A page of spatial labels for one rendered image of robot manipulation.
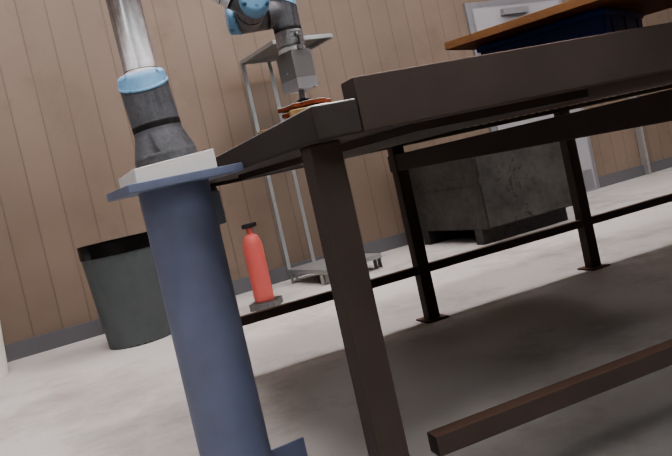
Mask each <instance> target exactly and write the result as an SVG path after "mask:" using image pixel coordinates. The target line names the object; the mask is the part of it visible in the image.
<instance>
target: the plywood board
mask: <svg viewBox="0 0 672 456"><path fill-rule="evenodd" d="M601 7H606V8H613V9H621V10H628V11H635V12H642V13H643V14H644V16H645V15H649V14H652V13H655V12H659V11H662V10H665V9H669V8H672V0H570V1H567V2H564V3H561V4H558V5H555V6H552V7H549V8H546V9H543V10H540V11H537V12H534V13H531V14H528V15H525V16H522V17H519V18H516V19H513V20H510V21H507V22H504V23H501V24H499V25H496V26H493V27H490V28H487V29H484V30H481V31H478V32H475V33H472V34H469V35H466V36H463V37H460V38H457V39H454V40H451V41H448V42H445V43H444V45H445V50H477V49H476V48H477V47H479V46H482V45H485V44H488V43H492V42H495V41H498V40H501V39H504V38H507V37H510V36H513V35H517V34H520V33H523V32H526V31H529V30H532V29H535V28H538V27H542V26H545V25H548V24H551V23H554V22H557V21H560V20H563V19H567V18H570V17H573V16H576V15H579V14H582V13H585V12H588V11H592V10H595V9H598V8H601Z"/></svg>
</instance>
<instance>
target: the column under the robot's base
mask: <svg viewBox="0 0 672 456"><path fill-rule="evenodd" d="M243 170H244V168H243V164H242V162H239V163H234V164H229V165H224V166H219V167H214V168H209V169H204V170H199V171H194V172H189V173H184V174H179V175H174V176H169V177H164V178H159V179H154V180H149V181H144V182H139V183H134V184H129V185H126V186H124V187H122V188H120V189H117V190H115V191H113V192H111V193H108V194H107V195H106V196H107V200H108V202H111V201H116V200H120V199H125V198H130V197H135V196H139V200H140V204H141V209H142V213H143V217H144V221H145V226H146V230H147V234H148V238H149V243H150V247H151V251H152V255H153V260H154V264H155V268H156V272H157V277H158V281H159V285H160V289H161V294H162V298H163V302H164V306H165V311H166V315H167V319H168V323H169V328H170V332H171V336H172V340H173V345H174V349H175V353H176V357H177V362H178V366H179V370H180V374H181V379H182V383H183V387H184V391H185V396H186V400H187V404H188V408H189V413H190V417H191V421H192V425H193V430H194V434H195V438H196V442H197V447H198V451H199V455H200V456H308V455H307V451H306V446H305V442H304V438H303V437H301V438H298V439H296V440H293V441H291V442H289V443H286V444H284V445H281V446H279V447H277V448H274V449H272V450H271V447H270V443H269V439H268V434H267V430H266V426H265V421H264V417H263V413H262V408H261V404H260V400H259V395H258V391H257V387H256V382H255V378H254V374H253V369H252V365H251V361H250V356H249V352H248V348H247V343H246V339H245V335H244V330H243V326H242V322H241V317H240V313H239V309H238V304H237V300H236V296H235V291H234V287H233V283H232V278H231V274H230V270H229V265H228V261H227V257H226V252H225V248H224V244H223V239H222V235H221V231H220V226H219V222H218V218H217V213H216V209H215V205H214V200H213V196H212V192H211V187H210V183H209V181H211V180H214V179H217V178H220V177H224V176H227V175H230V174H233V173H237V172H240V171H243Z"/></svg>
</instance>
